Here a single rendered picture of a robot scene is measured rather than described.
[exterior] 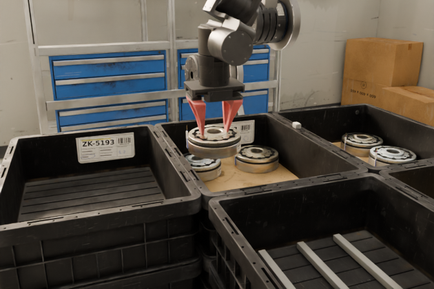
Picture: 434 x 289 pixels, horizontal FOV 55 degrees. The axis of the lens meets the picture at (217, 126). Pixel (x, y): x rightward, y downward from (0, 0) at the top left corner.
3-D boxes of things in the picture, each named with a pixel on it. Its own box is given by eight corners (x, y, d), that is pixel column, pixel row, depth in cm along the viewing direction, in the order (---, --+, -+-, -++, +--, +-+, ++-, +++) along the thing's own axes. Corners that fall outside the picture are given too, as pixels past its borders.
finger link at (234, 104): (243, 136, 79) (244, 88, 76) (206, 140, 77) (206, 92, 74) (230, 124, 85) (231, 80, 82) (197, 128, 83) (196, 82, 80)
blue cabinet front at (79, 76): (59, 145, 261) (48, 55, 245) (168, 130, 290) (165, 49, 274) (59, 146, 259) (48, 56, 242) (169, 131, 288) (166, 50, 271)
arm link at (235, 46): (253, 6, 77) (217, -19, 73) (286, 11, 68) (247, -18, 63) (222, 63, 79) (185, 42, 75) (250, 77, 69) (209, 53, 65)
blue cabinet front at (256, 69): (179, 129, 293) (177, 49, 277) (267, 117, 322) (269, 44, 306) (180, 130, 291) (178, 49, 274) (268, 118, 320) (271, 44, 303)
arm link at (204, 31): (221, 18, 77) (193, 19, 75) (238, 22, 71) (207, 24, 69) (221, 55, 79) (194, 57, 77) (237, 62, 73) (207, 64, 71)
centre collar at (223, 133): (198, 131, 82) (198, 128, 82) (222, 128, 84) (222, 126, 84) (205, 139, 78) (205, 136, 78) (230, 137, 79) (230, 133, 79)
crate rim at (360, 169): (153, 133, 98) (152, 123, 97) (268, 120, 107) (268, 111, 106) (205, 212, 62) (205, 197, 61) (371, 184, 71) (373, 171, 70)
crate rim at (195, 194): (13, 148, 88) (11, 137, 88) (153, 133, 98) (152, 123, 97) (-23, 251, 52) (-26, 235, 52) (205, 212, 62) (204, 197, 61)
